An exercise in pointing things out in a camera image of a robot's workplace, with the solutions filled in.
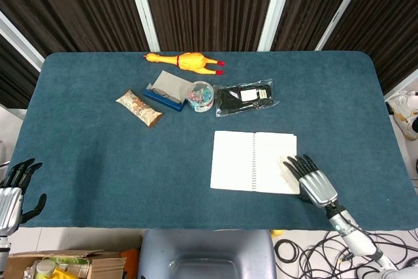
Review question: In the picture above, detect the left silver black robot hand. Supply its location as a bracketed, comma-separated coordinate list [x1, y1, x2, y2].
[0, 158, 48, 237]

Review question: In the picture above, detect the black cable tangle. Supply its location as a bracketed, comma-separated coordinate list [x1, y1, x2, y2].
[274, 229, 418, 279]

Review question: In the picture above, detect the white sneaker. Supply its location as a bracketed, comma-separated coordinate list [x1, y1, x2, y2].
[387, 90, 418, 142]

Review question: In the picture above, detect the spiral notebook with kraft cover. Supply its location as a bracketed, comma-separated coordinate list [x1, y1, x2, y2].
[210, 130, 301, 195]

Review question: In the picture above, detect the black item in clear bag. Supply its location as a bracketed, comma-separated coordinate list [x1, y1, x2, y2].
[214, 78, 281, 118]

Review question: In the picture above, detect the yellow rubber chicken toy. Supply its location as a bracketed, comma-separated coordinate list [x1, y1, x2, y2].
[143, 51, 226, 76]

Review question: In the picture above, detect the brown patterned pouch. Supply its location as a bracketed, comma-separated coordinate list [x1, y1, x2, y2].
[115, 89, 163, 129]

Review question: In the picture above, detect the clear tub of binder clips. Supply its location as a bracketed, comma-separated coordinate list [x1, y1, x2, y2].
[185, 80, 216, 113]

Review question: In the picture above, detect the blue felt table mat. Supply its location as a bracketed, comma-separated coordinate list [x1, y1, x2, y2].
[12, 50, 418, 231]

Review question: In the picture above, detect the blue glasses case with cloth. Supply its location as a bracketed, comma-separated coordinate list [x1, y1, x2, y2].
[142, 69, 194, 113]

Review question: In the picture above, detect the cardboard box with items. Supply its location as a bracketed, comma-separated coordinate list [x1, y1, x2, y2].
[1, 248, 141, 279]

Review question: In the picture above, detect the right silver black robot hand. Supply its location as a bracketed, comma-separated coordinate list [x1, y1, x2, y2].
[282, 154, 339, 208]

